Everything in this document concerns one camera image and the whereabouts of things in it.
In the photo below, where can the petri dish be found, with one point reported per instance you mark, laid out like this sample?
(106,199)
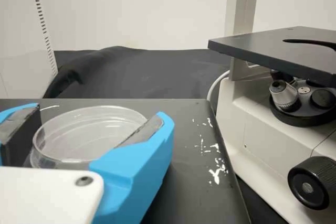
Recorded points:
(86,132)

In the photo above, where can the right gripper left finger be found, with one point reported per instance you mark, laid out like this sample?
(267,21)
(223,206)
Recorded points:
(13,127)

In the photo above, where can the white incubator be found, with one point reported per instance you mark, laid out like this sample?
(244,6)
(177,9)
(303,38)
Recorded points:
(23,35)

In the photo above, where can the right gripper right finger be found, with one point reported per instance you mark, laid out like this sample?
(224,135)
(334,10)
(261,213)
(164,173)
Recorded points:
(141,166)

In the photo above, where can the cream microscope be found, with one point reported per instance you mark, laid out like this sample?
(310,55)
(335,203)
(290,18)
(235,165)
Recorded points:
(273,134)

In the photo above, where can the black platform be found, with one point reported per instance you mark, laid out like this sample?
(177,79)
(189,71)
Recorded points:
(194,155)

